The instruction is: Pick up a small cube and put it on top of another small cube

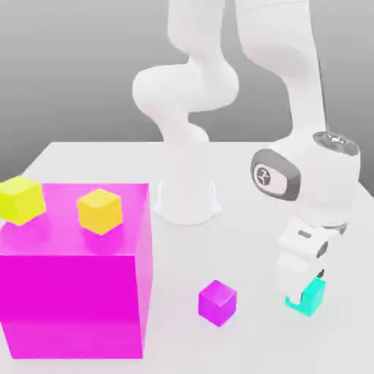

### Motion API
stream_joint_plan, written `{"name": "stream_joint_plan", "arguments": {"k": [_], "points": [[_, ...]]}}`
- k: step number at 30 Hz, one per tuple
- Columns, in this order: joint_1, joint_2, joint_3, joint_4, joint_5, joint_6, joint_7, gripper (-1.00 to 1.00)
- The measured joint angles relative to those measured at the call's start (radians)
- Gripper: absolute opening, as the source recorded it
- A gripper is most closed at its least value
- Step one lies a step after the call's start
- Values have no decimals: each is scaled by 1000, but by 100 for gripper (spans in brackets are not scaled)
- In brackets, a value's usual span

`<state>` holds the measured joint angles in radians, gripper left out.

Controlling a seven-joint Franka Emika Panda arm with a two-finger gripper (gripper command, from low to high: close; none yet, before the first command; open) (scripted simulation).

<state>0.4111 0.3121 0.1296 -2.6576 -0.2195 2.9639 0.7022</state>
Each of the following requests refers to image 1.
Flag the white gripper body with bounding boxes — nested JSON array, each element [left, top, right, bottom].
[[275, 251, 321, 296]]

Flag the small teal cube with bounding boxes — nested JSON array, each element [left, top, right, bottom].
[[285, 276, 327, 317]]

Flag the small purple cube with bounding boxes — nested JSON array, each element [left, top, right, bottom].
[[198, 279, 238, 328]]

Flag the small orange cube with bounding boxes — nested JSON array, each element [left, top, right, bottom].
[[76, 188, 123, 237]]

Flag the small yellow cube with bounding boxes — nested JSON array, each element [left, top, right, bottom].
[[0, 175, 47, 226]]

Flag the large magenta box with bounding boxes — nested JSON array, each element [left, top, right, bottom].
[[0, 183, 154, 360]]

